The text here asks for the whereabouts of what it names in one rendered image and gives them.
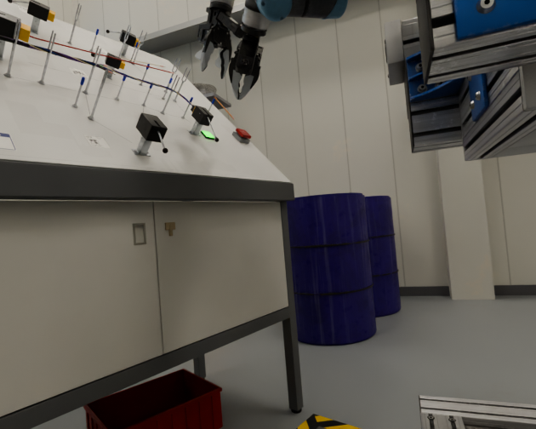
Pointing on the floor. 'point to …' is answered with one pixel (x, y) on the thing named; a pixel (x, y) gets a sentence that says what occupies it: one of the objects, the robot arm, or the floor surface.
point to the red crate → (160, 405)
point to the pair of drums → (342, 265)
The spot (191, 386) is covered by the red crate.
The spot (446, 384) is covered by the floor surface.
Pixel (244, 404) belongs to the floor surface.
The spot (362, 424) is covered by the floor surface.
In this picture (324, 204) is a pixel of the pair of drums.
